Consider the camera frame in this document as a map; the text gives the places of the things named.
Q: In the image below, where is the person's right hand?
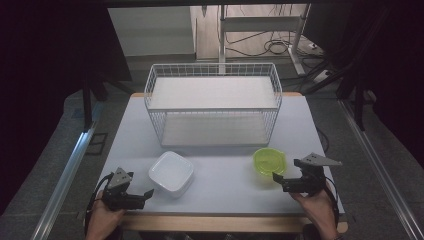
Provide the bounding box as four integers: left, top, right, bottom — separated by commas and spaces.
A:
289, 188, 338, 234

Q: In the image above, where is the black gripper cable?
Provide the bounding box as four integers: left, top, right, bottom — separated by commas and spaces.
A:
323, 179, 341, 229
83, 172, 115, 234

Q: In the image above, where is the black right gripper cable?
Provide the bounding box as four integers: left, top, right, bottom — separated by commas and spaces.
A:
323, 179, 341, 229

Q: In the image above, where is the white square bowl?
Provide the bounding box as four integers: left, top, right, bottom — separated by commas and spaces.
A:
148, 150, 195, 198

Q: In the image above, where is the black floor frame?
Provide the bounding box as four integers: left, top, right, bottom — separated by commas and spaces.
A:
85, 132, 109, 156

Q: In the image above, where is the aluminium floor rail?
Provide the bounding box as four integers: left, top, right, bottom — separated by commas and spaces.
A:
338, 99, 424, 240
31, 121, 98, 240

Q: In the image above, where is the white power strip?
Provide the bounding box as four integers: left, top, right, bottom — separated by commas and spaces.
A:
312, 69, 332, 84

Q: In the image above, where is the tangle of black floor cables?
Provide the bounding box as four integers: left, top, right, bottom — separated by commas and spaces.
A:
225, 30, 323, 58

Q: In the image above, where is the green translucent bowl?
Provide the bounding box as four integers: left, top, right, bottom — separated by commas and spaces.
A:
252, 147, 288, 178

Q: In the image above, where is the black metal stand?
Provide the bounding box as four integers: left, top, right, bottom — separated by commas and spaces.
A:
81, 71, 134, 132
304, 63, 368, 132

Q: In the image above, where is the person's left hand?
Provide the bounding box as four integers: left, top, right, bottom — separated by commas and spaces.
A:
87, 200, 127, 236

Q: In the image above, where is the white metal desk frame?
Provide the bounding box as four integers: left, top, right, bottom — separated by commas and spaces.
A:
218, 3, 313, 76

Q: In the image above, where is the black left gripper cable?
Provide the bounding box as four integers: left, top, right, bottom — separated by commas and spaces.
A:
83, 172, 115, 234

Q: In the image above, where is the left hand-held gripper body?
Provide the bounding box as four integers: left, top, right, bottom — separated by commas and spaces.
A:
101, 167, 146, 212

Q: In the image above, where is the white wire two-tier rack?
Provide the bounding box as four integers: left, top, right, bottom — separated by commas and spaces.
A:
143, 62, 283, 148

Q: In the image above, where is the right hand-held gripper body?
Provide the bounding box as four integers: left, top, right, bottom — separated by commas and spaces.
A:
283, 152, 343, 197

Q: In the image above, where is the white cabinet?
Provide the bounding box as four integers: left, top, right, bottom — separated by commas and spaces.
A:
108, 6, 197, 58

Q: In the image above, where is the black cable beside table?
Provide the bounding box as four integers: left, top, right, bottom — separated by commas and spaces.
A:
316, 127, 331, 154

